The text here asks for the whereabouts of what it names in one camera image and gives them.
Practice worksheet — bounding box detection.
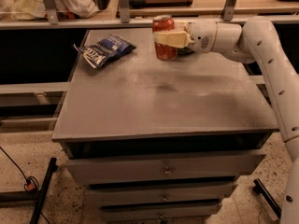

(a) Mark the blue chip bag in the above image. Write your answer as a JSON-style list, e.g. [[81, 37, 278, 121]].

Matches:
[[74, 35, 136, 69]]

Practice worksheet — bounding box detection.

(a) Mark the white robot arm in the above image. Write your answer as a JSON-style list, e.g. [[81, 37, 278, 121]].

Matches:
[[153, 16, 299, 224]]

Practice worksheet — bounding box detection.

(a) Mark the black stand leg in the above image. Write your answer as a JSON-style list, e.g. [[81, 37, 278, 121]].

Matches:
[[253, 178, 281, 218], [30, 158, 58, 224]]

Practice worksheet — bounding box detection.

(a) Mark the top grey drawer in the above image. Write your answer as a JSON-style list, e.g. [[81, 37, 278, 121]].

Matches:
[[66, 149, 265, 185]]

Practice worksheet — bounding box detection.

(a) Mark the red coke can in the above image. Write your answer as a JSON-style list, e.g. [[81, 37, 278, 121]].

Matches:
[[151, 14, 178, 61]]

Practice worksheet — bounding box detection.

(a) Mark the white cloth bundle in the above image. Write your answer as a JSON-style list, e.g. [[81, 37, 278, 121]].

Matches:
[[0, 0, 99, 21]]

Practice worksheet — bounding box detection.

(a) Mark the black floor cable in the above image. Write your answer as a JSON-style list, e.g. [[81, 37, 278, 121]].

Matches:
[[0, 145, 50, 224]]

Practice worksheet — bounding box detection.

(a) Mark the grey metal railing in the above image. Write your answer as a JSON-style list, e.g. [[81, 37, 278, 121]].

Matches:
[[0, 0, 292, 30]]

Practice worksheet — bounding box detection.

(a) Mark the black stand leg left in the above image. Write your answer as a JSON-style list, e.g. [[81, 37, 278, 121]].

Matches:
[[30, 158, 58, 224]]

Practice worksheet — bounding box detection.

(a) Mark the middle grey drawer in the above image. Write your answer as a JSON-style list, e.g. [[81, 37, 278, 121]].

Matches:
[[86, 181, 237, 206]]

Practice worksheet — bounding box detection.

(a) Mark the grey drawer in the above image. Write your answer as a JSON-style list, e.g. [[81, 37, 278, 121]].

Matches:
[[86, 181, 237, 206], [99, 202, 222, 222], [66, 149, 265, 185]]

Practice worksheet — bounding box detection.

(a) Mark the green chip bag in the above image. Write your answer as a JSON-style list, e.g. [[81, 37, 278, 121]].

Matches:
[[177, 47, 192, 56]]

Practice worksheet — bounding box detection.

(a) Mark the bottom grey drawer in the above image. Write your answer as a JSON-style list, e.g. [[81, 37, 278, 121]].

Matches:
[[99, 202, 222, 222]]

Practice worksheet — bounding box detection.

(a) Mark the black stand leg right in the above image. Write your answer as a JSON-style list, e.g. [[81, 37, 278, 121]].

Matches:
[[253, 178, 281, 218]]

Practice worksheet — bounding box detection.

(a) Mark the grey drawer cabinet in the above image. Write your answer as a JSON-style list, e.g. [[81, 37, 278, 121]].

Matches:
[[52, 28, 278, 220]]

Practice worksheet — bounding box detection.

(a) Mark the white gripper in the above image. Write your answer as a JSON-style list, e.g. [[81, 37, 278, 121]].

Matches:
[[153, 21, 217, 53]]

